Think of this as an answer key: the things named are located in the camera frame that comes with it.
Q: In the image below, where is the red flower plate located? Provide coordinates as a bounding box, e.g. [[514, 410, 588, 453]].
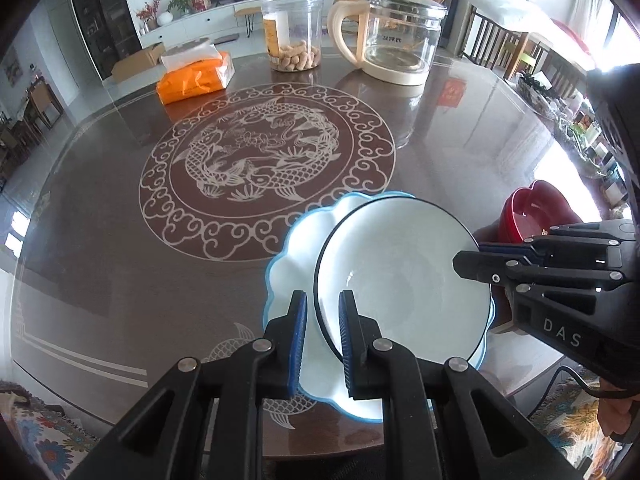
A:
[[498, 180, 582, 244]]

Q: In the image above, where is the white bowl black rim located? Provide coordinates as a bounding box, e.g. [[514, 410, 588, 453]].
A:
[[314, 195, 495, 367]]

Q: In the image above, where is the blue rim scalloped bowl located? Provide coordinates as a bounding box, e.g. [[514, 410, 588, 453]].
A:
[[261, 190, 497, 424]]

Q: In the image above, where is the person's right hand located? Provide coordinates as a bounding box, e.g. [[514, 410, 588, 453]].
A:
[[598, 396, 639, 437]]

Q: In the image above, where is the clear plastic snack jar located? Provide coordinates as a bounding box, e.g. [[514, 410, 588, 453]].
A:
[[260, 0, 322, 73]]

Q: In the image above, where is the orange tissue pack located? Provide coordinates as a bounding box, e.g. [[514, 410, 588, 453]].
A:
[[156, 37, 235, 105]]

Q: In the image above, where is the cardboard box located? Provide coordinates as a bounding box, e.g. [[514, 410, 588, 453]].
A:
[[112, 42, 165, 84]]

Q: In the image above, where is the small wooden bench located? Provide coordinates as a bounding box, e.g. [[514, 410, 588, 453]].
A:
[[234, 6, 262, 38]]

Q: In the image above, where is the wooden dining chair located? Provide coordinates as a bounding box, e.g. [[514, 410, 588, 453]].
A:
[[27, 78, 64, 129]]

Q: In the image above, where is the white tv cabinet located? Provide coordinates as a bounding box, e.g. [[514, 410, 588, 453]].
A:
[[139, 0, 267, 48]]

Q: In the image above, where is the red flower vase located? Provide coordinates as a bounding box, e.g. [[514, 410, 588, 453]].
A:
[[136, 0, 160, 30]]

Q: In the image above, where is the black display cabinet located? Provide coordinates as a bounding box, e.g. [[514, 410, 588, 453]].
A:
[[72, 0, 141, 80]]

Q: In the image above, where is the glass kettle cream handle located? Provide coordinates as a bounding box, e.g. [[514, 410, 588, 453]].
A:
[[326, 0, 447, 87]]

